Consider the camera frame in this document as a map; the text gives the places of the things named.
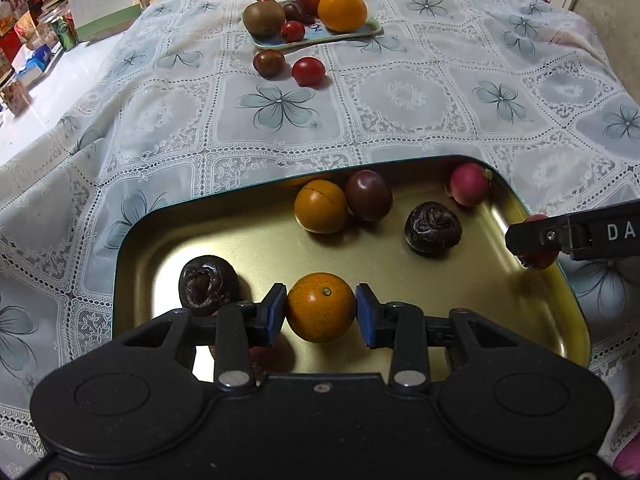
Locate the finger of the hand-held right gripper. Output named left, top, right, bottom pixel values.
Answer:
left=505, top=201, right=640, bottom=261

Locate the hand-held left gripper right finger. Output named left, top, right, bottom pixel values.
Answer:
left=355, top=282, right=521, bottom=393

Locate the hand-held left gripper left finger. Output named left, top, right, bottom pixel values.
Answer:
left=120, top=282, right=288, bottom=393

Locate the small orange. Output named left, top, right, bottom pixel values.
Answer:
left=293, top=179, right=349, bottom=235
left=285, top=272, right=357, bottom=344

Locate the dark brown tomato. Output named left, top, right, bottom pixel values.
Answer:
left=247, top=335, right=296, bottom=376
left=252, top=49, right=287, bottom=79

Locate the gold metal tray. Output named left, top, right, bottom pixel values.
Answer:
left=112, top=156, right=592, bottom=386

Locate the dark mangosteen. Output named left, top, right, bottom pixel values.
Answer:
left=178, top=255, right=241, bottom=317
left=404, top=201, right=463, bottom=258

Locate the pink red radish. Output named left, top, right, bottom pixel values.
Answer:
left=446, top=162, right=493, bottom=208

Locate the purple passion fruit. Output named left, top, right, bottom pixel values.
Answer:
left=344, top=169, right=393, bottom=223

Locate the white lace floral tablecloth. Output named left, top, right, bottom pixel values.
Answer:
left=0, top=0, right=640, bottom=480

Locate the pink object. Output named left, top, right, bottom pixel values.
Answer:
left=611, top=440, right=640, bottom=480

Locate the small red tomato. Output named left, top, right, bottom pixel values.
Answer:
left=279, top=20, right=306, bottom=43

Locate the light blue rectangular plate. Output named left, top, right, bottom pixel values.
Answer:
left=248, top=16, right=384, bottom=52

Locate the brown kiwi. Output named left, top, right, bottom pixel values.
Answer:
left=242, top=1, right=287, bottom=38

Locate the dark plum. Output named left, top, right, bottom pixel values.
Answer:
left=282, top=2, right=312, bottom=25

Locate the large orange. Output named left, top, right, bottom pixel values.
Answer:
left=317, top=0, right=368, bottom=34

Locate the glass jar with black lid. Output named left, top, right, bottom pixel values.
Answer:
left=0, top=80, right=30, bottom=115

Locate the blue tissue box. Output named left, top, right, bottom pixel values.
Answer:
left=11, top=43, right=56, bottom=88

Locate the green drink can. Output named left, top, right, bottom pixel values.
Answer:
left=51, top=15, right=80, bottom=52

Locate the desk calendar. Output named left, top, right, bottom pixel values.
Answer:
left=66, top=0, right=149, bottom=42

